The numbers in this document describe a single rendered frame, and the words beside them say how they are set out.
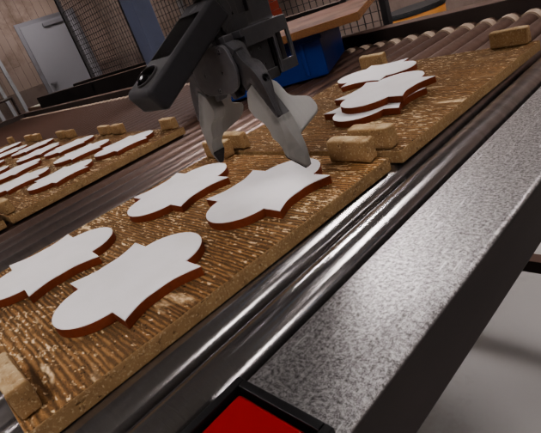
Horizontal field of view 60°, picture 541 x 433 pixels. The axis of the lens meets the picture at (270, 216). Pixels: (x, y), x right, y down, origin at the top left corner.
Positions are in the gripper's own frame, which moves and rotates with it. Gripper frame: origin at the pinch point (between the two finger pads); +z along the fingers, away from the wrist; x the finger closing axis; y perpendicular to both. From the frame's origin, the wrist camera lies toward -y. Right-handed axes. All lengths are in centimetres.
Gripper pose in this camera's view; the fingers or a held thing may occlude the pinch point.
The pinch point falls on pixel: (255, 168)
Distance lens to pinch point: 51.6
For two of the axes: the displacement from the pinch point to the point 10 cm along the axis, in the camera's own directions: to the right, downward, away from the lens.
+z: 3.1, 8.6, 4.0
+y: 7.0, -5.0, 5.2
